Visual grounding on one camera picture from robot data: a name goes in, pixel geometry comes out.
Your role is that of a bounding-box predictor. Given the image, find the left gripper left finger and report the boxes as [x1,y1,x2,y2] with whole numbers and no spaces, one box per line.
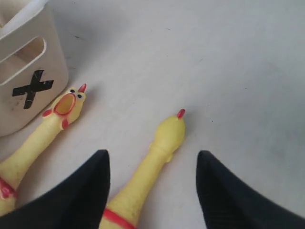
[0,150,110,229]

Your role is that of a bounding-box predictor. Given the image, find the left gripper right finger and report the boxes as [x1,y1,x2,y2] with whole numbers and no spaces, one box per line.
[196,150,305,229]

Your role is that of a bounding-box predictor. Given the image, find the yellow rubber chicken facing up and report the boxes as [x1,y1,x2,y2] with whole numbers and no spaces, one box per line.
[0,83,87,216]

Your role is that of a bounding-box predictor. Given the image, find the yellow rubber chicken face down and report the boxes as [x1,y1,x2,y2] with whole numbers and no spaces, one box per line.
[99,109,185,229]

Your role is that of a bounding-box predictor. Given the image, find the cream bin with X mark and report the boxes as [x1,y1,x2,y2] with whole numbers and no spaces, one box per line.
[0,0,69,136]

